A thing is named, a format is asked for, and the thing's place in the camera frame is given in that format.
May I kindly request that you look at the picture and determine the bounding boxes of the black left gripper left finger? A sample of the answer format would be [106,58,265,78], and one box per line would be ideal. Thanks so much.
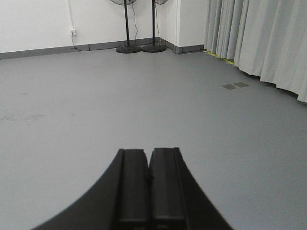
[36,149,149,230]

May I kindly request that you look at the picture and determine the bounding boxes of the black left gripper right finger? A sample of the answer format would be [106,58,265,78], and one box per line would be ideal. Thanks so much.
[149,148,232,230]

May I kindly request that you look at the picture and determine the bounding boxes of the grey floor socket plates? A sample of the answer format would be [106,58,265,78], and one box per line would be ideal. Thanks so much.
[222,82,248,90]

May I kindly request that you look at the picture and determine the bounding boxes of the grey pleated curtain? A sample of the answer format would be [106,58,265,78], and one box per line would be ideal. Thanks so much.
[205,0,307,102]

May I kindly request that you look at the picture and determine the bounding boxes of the black pedestal fan left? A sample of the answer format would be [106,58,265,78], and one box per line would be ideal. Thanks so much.
[111,0,142,54]

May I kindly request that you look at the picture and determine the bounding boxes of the black pedestal fan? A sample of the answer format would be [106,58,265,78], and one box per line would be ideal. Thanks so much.
[142,0,166,53]
[111,0,142,54]

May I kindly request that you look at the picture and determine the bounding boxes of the black fan power cable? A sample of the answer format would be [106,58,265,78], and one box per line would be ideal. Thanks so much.
[71,33,125,51]

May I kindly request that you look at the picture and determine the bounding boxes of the black pedestal fan right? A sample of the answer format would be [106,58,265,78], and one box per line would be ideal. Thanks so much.
[142,0,166,53]

